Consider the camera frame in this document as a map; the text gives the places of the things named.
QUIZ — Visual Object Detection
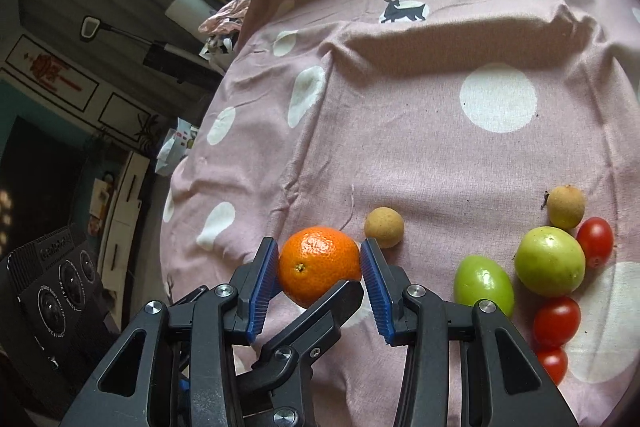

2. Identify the black stand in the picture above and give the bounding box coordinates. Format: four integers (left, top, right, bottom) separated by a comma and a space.
80, 16, 223, 85

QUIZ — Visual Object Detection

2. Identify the brown longan with stem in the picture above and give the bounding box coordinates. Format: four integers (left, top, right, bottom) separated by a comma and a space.
541, 185, 587, 231

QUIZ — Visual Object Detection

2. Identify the round green jujube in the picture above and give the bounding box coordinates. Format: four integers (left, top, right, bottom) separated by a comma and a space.
515, 227, 586, 298

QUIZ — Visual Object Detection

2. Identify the white cabinet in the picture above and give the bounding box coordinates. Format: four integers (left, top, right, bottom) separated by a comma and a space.
97, 152, 152, 280

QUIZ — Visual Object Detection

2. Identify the pile of clothes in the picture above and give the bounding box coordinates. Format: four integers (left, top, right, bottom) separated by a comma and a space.
198, 0, 251, 58

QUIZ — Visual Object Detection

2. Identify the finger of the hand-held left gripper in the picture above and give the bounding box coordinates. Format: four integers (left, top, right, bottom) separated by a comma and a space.
234, 279, 365, 427

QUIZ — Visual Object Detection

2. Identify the small white box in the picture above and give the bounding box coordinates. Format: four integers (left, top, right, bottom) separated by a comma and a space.
154, 119, 201, 176

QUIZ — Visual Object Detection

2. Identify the pink polka dot blanket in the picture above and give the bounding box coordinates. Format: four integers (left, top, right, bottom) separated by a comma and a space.
160, 0, 640, 427

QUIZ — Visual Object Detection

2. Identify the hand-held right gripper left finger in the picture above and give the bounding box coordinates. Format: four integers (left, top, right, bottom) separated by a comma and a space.
59, 237, 281, 427

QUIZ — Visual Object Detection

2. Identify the red print wall picture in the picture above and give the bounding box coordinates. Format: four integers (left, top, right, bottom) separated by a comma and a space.
4, 34, 99, 114

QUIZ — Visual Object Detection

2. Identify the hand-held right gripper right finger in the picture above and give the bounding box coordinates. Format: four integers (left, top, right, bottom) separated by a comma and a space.
359, 238, 576, 427

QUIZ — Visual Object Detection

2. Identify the red cherry tomato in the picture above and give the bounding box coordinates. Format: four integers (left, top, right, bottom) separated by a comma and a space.
576, 217, 614, 269
532, 296, 582, 348
536, 347, 569, 387

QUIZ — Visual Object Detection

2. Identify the white cushion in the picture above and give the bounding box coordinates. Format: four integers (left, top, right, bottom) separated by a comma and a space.
165, 0, 212, 28

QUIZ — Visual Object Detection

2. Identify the orange mandarin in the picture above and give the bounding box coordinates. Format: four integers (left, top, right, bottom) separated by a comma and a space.
277, 226, 363, 309

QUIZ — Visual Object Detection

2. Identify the yellow-green lemon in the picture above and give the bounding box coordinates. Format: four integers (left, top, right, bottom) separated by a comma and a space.
453, 255, 516, 319

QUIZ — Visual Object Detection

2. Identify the dark framed wall picture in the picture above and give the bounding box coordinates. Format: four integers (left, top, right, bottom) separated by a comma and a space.
97, 93, 167, 148

